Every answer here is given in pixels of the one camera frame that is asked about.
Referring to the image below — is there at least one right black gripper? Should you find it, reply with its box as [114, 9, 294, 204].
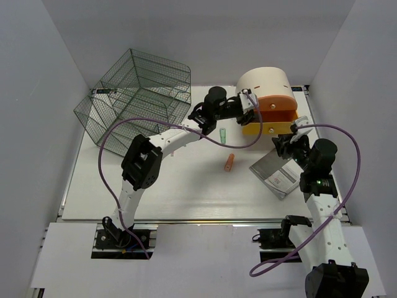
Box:
[272, 132, 314, 172]

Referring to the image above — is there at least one yellow drawer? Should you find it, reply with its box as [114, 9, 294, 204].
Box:
[242, 111, 298, 135]

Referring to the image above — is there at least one orange top drawer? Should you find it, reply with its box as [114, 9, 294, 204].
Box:
[258, 95, 298, 112]

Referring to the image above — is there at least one cream round drawer box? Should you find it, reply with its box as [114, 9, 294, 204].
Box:
[236, 67, 295, 98]

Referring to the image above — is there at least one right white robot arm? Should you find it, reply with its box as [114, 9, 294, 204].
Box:
[272, 134, 369, 297]

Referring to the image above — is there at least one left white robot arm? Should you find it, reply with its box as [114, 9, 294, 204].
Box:
[102, 86, 259, 248]

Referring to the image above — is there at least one green correction tape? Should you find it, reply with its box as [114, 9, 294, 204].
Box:
[219, 128, 226, 145]

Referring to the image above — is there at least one grey setup guide booklet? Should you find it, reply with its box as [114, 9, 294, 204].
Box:
[249, 149, 302, 200]

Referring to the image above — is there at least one orange correction tape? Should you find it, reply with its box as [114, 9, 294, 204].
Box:
[224, 153, 234, 172]

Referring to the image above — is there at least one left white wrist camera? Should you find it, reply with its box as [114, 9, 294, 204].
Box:
[238, 89, 259, 114]

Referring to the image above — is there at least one green wire mesh organizer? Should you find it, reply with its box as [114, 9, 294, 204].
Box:
[74, 49, 192, 156]

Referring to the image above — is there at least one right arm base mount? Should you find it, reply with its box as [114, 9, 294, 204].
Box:
[252, 215, 312, 262]

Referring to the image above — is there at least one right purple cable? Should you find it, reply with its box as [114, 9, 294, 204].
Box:
[249, 124, 362, 277]

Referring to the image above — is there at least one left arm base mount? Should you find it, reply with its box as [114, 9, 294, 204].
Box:
[91, 217, 157, 260]

